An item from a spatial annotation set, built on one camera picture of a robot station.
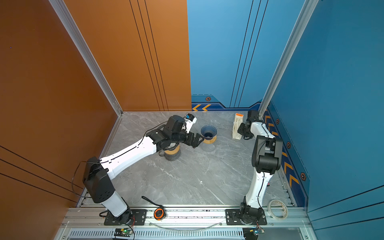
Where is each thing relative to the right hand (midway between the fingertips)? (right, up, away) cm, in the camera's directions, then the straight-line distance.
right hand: (241, 131), depth 102 cm
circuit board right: (-4, -47, -32) cm, 57 cm away
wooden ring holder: (-45, -11, -16) cm, 49 cm away
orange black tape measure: (-49, -39, -29) cm, 69 cm away
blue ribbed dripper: (-23, 0, -11) cm, 26 cm away
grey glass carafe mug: (-46, -14, -13) cm, 50 cm away
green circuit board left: (-67, -47, -31) cm, 87 cm away
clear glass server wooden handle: (-23, -11, -3) cm, 25 cm away
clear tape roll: (+11, -40, -25) cm, 48 cm away
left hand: (-29, -1, -23) cm, 38 cm away
